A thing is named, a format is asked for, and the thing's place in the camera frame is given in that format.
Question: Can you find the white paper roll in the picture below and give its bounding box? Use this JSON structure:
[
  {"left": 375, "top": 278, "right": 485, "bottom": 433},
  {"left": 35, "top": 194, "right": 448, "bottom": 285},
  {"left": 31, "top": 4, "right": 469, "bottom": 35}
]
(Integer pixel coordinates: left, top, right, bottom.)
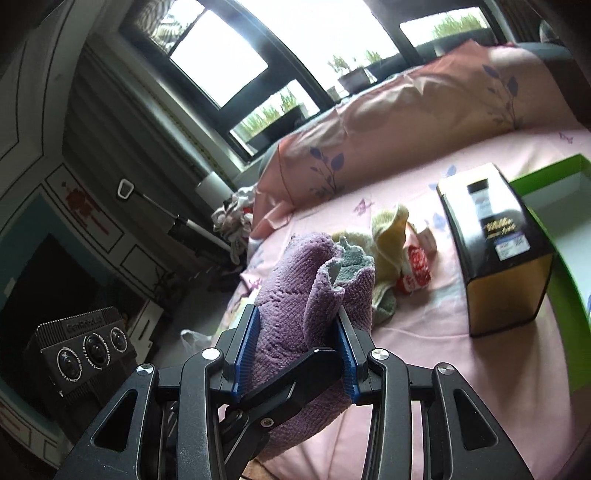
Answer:
[{"left": 196, "top": 172, "right": 235, "bottom": 209}]

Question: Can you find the pile of patterned clothes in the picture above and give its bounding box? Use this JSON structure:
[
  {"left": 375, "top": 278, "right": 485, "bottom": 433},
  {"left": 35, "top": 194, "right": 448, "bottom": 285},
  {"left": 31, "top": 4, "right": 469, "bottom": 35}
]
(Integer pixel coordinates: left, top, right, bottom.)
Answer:
[{"left": 211, "top": 186, "right": 260, "bottom": 265}]

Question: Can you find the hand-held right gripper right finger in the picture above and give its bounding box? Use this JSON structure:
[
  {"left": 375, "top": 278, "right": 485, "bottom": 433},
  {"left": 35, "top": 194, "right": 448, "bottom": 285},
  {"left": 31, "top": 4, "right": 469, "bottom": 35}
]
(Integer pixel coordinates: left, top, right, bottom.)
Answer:
[{"left": 337, "top": 308, "right": 536, "bottom": 480}]

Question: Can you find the red white knitted cloth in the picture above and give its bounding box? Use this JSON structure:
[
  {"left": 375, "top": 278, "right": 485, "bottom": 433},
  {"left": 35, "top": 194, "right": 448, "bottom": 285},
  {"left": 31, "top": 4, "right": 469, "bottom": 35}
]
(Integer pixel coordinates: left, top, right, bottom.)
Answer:
[{"left": 396, "top": 244, "right": 433, "bottom": 294}]

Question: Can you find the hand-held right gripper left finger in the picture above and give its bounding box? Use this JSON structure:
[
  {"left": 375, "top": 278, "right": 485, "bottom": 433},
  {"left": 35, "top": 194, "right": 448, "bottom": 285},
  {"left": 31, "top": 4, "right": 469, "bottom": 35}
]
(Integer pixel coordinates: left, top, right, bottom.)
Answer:
[{"left": 53, "top": 305, "right": 263, "bottom": 480}]

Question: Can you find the purple knitted cloth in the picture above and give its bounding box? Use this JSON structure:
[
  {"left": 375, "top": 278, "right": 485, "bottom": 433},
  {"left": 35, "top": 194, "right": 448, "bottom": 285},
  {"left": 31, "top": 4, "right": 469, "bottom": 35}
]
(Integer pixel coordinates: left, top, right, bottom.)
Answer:
[{"left": 254, "top": 232, "right": 377, "bottom": 462}]

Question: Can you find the black framed window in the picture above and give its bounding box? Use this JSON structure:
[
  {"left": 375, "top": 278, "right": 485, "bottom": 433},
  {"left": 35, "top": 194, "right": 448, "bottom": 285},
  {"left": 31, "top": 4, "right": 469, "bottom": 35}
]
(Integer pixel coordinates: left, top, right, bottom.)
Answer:
[{"left": 117, "top": 0, "right": 502, "bottom": 162}]

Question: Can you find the small beige carton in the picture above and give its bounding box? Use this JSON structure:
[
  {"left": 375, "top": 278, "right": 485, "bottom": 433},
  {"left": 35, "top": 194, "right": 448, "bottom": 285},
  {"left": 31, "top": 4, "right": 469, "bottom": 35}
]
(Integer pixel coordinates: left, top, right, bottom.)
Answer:
[{"left": 412, "top": 220, "right": 439, "bottom": 256}]

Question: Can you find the grey pole with handle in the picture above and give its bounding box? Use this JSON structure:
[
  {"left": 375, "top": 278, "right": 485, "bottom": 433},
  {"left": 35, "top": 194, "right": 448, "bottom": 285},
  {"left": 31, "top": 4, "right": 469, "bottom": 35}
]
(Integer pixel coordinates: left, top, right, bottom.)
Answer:
[{"left": 115, "top": 179, "right": 232, "bottom": 254}]

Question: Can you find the grey curtain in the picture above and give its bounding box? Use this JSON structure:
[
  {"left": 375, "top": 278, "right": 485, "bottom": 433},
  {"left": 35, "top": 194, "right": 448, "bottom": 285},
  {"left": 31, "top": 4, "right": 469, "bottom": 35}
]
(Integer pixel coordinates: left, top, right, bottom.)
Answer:
[{"left": 62, "top": 46, "right": 234, "bottom": 222}]

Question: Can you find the black and gold box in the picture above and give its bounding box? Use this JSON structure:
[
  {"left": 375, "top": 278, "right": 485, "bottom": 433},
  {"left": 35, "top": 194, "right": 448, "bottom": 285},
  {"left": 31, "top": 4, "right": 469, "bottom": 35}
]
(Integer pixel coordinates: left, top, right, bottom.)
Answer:
[{"left": 436, "top": 162, "right": 555, "bottom": 337}]

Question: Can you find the long grass planter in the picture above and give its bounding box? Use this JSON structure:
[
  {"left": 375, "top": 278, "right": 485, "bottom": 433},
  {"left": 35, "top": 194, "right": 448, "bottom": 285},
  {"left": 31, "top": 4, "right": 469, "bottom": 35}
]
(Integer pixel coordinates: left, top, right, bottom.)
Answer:
[
  {"left": 431, "top": 11, "right": 491, "bottom": 44},
  {"left": 238, "top": 90, "right": 309, "bottom": 141},
  {"left": 365, "top": 48, "right": 403, "bottom": 80}
]

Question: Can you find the green knitted cloth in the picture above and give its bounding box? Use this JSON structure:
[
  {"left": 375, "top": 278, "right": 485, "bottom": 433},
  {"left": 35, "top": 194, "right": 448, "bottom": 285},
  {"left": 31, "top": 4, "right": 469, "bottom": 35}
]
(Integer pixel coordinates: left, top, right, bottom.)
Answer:
[{"left": 330, "top": 234, "right": 399, "bottom": 326}]

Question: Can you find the pink floral bed sheet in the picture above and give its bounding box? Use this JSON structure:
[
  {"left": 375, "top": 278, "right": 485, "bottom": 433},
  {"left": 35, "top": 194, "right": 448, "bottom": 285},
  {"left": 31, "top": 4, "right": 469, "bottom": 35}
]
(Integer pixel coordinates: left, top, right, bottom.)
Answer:
[{"left": 217, "top": 39, "right": 591, "bottom": 480}]

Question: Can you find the yellow towel cloth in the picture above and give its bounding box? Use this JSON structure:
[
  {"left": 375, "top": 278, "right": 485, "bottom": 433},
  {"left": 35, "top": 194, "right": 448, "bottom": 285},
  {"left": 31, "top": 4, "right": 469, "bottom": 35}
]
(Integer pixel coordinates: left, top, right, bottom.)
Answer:
[{"left": 339, "top": 203, "right": 413, "bottom": 301}]

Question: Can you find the red figure wall sticker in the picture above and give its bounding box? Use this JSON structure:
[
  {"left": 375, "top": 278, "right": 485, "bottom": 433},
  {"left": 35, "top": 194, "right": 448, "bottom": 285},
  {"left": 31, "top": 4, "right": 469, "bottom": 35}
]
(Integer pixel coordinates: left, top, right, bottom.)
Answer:
[{"left": 64, "top": 181, "right": 101, "bottom": 228}]

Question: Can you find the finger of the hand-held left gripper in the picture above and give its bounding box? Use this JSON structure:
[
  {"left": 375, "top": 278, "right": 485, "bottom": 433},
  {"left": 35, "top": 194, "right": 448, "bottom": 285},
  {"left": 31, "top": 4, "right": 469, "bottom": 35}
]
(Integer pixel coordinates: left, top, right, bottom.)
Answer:
[{"left": 217, "top": 349, "right": 343, "bottom": 480}]

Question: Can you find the green cardboard box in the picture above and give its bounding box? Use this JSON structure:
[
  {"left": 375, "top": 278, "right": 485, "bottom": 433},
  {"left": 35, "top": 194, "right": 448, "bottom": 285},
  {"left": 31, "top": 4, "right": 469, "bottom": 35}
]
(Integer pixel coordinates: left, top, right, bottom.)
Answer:
[{"left": 508, "top": 154, "right": 591, "bottom": 394}]

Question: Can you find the small wooden stool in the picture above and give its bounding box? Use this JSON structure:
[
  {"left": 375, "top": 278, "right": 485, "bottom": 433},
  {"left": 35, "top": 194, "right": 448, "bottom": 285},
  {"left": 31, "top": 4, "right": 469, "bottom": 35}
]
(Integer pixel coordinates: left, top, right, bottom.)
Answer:
[{"left": 124, "top": 299, "right": 165, "bottom": 352}]

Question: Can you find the clear plastic bag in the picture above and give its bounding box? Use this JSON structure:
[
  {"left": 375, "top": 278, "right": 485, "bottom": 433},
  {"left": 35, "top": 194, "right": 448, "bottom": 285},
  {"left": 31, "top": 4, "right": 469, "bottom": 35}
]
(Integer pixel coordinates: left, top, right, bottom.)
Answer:
[{"left": 179, "top": 329, "right": 219, "bottom": 357}]

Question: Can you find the round potted plant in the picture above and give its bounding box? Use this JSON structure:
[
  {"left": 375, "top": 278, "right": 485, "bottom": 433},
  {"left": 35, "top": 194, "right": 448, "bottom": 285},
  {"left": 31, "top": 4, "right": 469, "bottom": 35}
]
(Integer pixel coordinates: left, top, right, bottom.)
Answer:
[{"left": 327, "top": 54, "right": 374, "bottom": 95}]

